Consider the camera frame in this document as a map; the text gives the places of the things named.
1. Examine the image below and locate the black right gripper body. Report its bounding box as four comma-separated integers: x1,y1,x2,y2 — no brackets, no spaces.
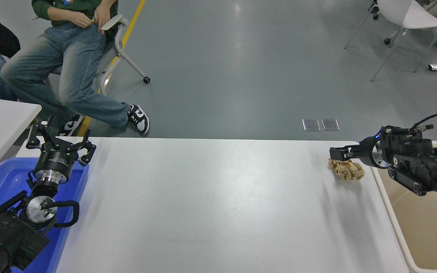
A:
359,136,378,168

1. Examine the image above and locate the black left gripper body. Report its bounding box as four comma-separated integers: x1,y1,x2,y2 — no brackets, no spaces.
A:
34,148,75,179

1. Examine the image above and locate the tan paper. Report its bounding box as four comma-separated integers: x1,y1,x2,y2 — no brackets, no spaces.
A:
328,157,365,181

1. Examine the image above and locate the seated person's right hand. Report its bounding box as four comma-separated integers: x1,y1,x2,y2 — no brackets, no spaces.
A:
73,13,95,29

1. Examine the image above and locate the seated person's left hand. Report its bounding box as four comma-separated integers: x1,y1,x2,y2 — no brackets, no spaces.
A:
93,5,112,35

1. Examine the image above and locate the blue plastic tray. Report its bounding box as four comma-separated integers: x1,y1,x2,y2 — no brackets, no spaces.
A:
0,157,90,273

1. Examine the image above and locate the seated person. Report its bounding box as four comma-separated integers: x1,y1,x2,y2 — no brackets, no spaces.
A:
0,0,151,137

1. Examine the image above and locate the large pale plastic bin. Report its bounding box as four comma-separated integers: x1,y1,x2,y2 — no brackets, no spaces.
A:
370,140,437,273

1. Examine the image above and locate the grey wheeled office chair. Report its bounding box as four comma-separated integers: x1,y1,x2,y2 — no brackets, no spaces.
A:
31,14,151,95

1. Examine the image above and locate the white shell chair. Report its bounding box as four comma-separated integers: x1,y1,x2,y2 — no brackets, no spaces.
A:
344,0,437,82

